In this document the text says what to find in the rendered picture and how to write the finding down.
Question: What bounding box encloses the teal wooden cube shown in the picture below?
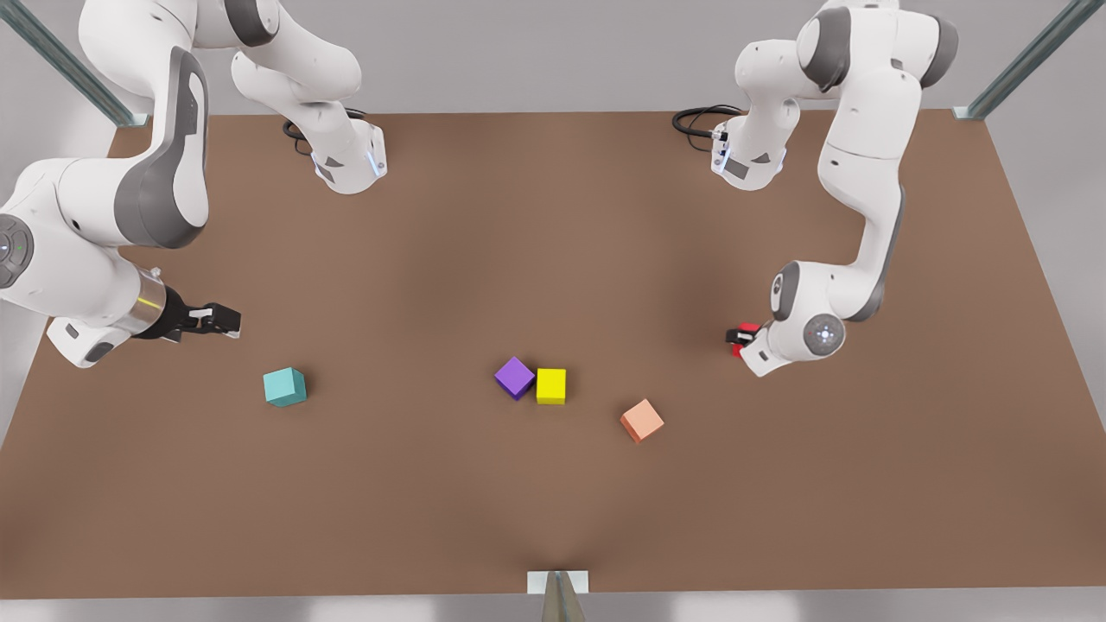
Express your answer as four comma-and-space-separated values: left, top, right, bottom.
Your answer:
264, 367, 308, 408

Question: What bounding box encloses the silver frame post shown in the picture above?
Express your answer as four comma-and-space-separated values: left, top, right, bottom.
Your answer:
0, 0, 148, 128
952, 0, 1106, 120
527, 570, 590, 622

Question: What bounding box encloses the purple wooden cube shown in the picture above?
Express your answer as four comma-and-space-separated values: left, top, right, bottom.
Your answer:
494, 357, 537, 401

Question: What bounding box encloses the salmon wooden cube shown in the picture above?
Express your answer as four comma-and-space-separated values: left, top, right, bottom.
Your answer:
620, 399, 665, 444

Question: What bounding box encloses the black cable loop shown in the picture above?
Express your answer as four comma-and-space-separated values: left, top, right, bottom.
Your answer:
283, 108, 369, 156
672, 105, 746, 153

